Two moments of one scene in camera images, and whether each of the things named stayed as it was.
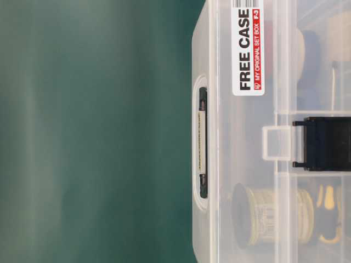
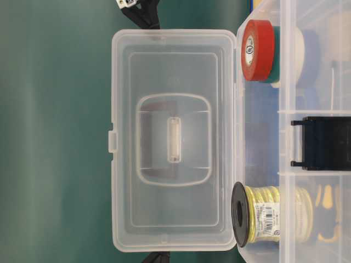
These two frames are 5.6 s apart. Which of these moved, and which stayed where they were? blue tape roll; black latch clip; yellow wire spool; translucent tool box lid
Moved: translucent tool box lid
Stayed: black latch clip; blue tape roll; yellow wire spool
